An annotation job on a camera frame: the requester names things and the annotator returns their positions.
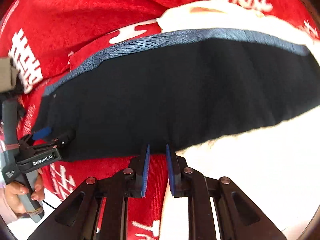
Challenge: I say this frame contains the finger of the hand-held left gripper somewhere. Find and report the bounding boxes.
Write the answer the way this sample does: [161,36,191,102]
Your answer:
[18,127,52,148]
[32,129,76,155]

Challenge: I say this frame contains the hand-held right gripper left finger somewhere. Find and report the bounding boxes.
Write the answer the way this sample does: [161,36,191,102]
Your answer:
[27,144,151,240]

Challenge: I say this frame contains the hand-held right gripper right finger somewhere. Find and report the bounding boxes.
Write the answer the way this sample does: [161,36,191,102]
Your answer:
[166,144,288,240]

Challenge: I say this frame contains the black pants with blue waistband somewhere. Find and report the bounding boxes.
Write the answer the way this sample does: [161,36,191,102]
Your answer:
[31,29,320,163]

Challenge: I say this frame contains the person's left hand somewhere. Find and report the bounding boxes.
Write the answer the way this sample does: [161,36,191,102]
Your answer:
[4,174,46,215]

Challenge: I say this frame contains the olive folded cloth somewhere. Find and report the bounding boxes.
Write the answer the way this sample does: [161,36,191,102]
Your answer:
[0,57,18,93]

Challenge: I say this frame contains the peach blanket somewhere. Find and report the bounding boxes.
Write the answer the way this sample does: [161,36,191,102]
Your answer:
[156,0,320,240]

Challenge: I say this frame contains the red printed blanket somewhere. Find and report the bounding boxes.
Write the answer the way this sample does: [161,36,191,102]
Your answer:
[0,0,320,240]

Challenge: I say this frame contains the black cable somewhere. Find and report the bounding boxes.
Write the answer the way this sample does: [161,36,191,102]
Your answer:
[41,199,57,209]

